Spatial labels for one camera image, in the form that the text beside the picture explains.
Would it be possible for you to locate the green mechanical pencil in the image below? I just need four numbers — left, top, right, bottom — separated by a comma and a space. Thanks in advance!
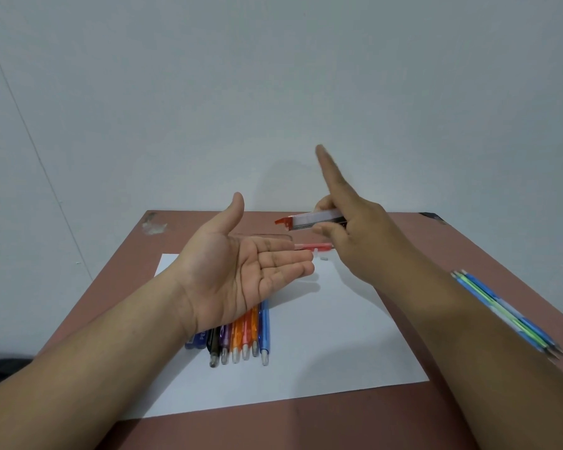
454, 272, 563, 360

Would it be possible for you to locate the person's right forearm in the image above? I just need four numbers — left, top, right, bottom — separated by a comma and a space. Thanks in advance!
374, 255, 563, 450

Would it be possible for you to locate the person's left hand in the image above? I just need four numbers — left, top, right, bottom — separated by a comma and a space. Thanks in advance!
169, 192, 316, 338

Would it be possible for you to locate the row of coloured pens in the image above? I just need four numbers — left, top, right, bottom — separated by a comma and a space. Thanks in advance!
184, 300, 271, 369

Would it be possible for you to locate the person's right hand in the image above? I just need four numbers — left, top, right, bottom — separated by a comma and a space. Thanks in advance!
312, 144, 419, 289

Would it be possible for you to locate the crumpled clear tape piece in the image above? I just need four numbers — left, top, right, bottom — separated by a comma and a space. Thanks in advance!
142, 214, 169, 236

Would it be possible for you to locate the person's left forearm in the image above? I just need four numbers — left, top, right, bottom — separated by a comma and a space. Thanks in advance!
0, 271, 199, 450

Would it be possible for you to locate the blue mechanical pencil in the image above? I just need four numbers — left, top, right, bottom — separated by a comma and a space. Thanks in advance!
451, 273, 553, 362
461, 270, 563, 358

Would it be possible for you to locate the clear plastic case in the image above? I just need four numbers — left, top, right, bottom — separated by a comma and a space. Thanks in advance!
231, 233, 294, 242

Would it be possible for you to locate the white paper sheet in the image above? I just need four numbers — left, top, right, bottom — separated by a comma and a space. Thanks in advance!
121, 253, 430, 420

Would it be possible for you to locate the clear red-capped lead refill case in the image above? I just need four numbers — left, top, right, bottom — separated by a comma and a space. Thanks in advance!
275, 210, 348, 231

